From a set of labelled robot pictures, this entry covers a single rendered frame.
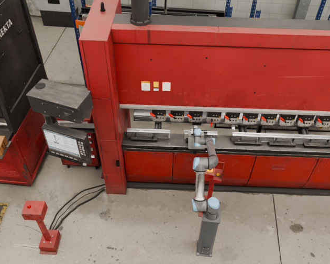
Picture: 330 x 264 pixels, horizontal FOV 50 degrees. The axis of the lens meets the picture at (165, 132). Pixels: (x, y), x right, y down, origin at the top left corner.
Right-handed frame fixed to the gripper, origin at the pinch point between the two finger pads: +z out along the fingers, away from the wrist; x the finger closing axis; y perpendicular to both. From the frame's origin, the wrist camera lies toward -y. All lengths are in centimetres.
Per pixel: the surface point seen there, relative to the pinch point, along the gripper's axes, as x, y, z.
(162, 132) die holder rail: 38.1, 2.0, 6.6
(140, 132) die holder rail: 64, 1, 7
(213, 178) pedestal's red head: -21, -48, -3
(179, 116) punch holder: 19.3, 19.1, -15.9
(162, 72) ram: 38, 57, -60
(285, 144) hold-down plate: -104, -6, 8
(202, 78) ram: -2, 54, -56
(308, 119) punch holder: -121, 21, -18
